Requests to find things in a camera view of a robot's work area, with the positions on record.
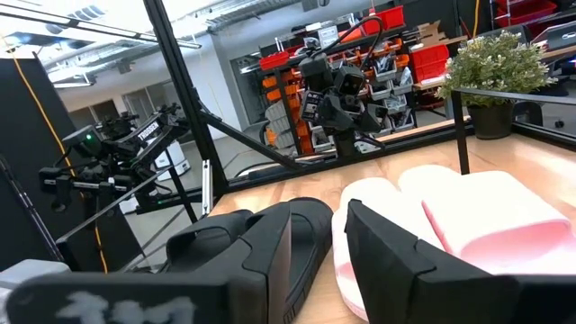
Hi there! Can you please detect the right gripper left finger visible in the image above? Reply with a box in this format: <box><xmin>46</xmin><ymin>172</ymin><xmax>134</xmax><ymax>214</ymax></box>
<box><xmin>193</xmin><ymin>201</ymin><xmax>293</xmax><ymax>324</ymax></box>

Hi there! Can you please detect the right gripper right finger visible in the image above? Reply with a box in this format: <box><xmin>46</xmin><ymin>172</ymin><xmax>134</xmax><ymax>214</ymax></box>
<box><xmin>344</xmin><ymin>199</ymin><xmax>497</xmax><ymax>324</ymax></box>

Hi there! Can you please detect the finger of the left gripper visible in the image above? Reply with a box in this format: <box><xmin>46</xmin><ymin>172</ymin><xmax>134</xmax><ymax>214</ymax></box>
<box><xmin>316</xmin><ymin>93</ymin><xmax>357</xmax><ymax>132</ymax></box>
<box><xmin>358</xmin><ymin>103</ymin><xmax>390</xmax><ymax>134</ymax></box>

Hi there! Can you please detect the black slide sandal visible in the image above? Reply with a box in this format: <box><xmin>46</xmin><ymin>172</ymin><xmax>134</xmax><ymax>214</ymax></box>
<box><xmin>245</xmin><ymin>196</ymin><xmax>336</xmax><ymax>324</ymax></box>
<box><xmin>165</xmin><ymin>208</ymin><xmax>254</xmax><ymax>274</ymax></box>

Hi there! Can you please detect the storage rack with bins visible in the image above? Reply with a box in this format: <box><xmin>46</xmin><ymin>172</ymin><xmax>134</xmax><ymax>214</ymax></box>
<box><xmin>257</xmin><ymin>22</ymin><xmax>418</xmax><ymax>157</ymax></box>

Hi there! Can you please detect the wooden desk with grey legs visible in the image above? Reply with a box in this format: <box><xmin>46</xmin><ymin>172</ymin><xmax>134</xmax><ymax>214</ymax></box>
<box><xmin>410</xmin><ymin>44</ymin><xmax>576</xmax><ymax>92</ymax></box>

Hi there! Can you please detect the large red storage bin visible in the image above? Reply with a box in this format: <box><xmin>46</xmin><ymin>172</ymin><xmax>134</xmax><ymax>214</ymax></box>
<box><xmin>409</xmin><ymin>43</ymin><xmax>452</xmax><ymax>85</ymax></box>

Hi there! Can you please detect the black plant pot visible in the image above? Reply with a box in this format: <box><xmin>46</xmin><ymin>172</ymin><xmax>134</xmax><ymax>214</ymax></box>
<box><xmin>466</xmin><ymin>102</ymin><xmax>516</xmax><ymax>141</ymax></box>

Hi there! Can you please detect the green artificial plant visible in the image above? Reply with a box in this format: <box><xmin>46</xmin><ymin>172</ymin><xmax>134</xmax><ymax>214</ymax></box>
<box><xmin>435</xmin><ymin>30</ymin><xmax>558</xmax><ymax>110</ymax></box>

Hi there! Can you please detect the long ceiling light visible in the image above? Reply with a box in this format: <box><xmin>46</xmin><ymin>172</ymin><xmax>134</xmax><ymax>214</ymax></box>
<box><xmin>0</xmin><ymin>10</ymin><xmax>203</xmax><ymax>50</ymax></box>

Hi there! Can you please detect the black panel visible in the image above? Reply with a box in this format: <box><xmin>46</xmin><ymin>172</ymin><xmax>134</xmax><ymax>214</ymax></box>
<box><xmin>0</xmin><ymin>57</ymin><xmax>146</xmax><ymax>274</ymax></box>

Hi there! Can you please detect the black table edge rail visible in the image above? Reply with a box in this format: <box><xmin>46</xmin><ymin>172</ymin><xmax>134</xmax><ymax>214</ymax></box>
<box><xmin>215</xmin><ymin>117</ymin><xmax>576</xmax><ymax>199</ymax></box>

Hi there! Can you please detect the black metal shelf frame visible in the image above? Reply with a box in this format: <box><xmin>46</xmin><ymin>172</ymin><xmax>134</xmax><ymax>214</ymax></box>
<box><xmin>450</xmin><ymin>86</ymin><xmax>576</xmax><ymax>176</ymax></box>

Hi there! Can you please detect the black rig frame post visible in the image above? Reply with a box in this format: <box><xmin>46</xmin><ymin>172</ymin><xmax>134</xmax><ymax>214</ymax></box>
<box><xmin>142</xmin><ymin>0</ymin><xmax>308</xmax><ymax>200</ymax></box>

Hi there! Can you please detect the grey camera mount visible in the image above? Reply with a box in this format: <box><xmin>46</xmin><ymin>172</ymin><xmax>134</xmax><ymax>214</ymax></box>
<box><xmin>0</xmin><ymin>257</ymin><xmax>72</xmax><ymax>324</ymax></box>

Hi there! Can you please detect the yellow cable on panel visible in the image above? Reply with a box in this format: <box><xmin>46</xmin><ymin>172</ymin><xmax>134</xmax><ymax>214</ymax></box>
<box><xmin>10</xmin><ymin>53</ymin><xmax>110</xmax><ymax>275</ymax></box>

